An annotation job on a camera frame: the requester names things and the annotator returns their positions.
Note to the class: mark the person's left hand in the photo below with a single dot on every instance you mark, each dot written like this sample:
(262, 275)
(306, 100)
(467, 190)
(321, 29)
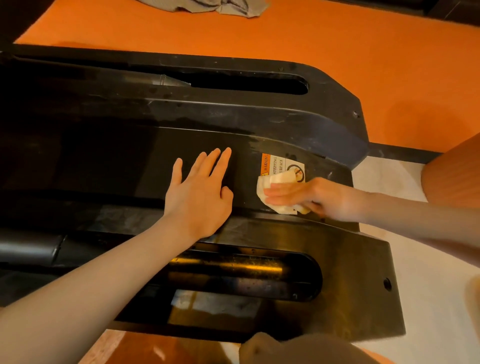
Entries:
(195, 202)

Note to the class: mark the person's left forearm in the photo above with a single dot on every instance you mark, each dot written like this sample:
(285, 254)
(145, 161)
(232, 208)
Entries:
(86, 296)

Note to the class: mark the black floor strip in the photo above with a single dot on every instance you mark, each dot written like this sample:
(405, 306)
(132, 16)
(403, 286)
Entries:
(405, 153)

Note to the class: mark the grey crumpled cloth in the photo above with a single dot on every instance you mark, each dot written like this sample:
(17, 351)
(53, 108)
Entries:
(221, 5)

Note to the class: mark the black cylinder tube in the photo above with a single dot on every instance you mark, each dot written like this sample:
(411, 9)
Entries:
(30, 247)

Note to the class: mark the metal roller in slot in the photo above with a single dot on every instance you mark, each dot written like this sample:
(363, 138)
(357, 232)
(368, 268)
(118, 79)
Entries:
(232, 268)

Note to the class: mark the person's right thumb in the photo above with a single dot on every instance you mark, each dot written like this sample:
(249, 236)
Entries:
(313, 208)

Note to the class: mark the orange white warning sticker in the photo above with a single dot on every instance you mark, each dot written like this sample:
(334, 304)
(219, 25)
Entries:
(275, 163)

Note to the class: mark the black exercise machine frame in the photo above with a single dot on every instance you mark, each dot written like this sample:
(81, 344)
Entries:
(131, 150)

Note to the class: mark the white wipe cloth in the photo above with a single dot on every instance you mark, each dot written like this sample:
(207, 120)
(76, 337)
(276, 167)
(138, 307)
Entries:
(268, 182)

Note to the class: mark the person's left thumb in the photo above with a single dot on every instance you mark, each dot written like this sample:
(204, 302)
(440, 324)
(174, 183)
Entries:
(227, 194)

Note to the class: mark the person's right forearm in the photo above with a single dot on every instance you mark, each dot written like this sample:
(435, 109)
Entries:
(423, 225)

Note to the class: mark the person's left little finger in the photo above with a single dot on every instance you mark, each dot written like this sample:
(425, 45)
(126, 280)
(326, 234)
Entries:
(177, 170)

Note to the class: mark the person's left middle finger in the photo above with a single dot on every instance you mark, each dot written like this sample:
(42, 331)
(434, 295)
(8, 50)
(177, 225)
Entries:
(210, 162)

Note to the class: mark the person's right hand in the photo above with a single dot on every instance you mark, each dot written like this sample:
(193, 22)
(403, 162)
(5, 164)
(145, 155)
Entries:
(330, 200)

